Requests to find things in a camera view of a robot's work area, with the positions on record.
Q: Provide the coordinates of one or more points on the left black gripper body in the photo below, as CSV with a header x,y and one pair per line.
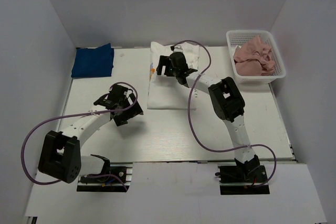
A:
x,y
129,112

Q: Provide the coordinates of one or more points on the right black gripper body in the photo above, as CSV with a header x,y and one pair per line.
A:
x,y
170,71

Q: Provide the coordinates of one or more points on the white printed t-shirt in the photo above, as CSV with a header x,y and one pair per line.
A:
x,y
165,93

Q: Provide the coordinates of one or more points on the pink t-shirt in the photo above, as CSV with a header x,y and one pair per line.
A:
x,y
254,58

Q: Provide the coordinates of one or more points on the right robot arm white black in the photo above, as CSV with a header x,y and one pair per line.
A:
x,y
227,102

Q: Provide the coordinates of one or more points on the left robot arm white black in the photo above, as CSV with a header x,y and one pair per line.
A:
x,y
61,156

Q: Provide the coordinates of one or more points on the folded blue t-shirt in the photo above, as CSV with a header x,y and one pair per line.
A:
x,y
93,62

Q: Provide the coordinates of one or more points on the white plastic mesh basket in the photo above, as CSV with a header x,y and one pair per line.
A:
x,y
236,38

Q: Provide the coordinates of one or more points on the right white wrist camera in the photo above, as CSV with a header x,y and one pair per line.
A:
x,y
176,48

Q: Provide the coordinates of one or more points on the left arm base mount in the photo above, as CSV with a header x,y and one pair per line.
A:
x,y
120,176

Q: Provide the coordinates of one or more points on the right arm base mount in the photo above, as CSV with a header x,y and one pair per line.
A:
x,y
233,182

